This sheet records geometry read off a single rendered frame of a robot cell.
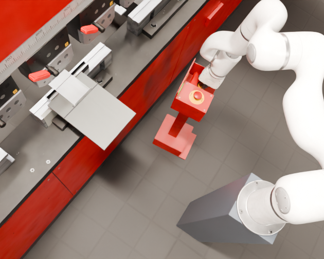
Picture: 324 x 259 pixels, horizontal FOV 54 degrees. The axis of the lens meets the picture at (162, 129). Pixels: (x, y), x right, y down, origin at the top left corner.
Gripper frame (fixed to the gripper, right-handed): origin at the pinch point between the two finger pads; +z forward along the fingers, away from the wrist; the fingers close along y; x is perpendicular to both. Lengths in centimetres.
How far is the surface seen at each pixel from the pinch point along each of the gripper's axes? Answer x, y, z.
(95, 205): -68, -19, 77
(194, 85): -4.6, -4.7, -2.7
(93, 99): -42, -37, -22
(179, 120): -8.0, 0.2, 34.0
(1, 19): -53, -53, -72
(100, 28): -30, -42, -48
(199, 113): -15.0, 3.3, -0.5
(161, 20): 10.2, -32.2, -12.9
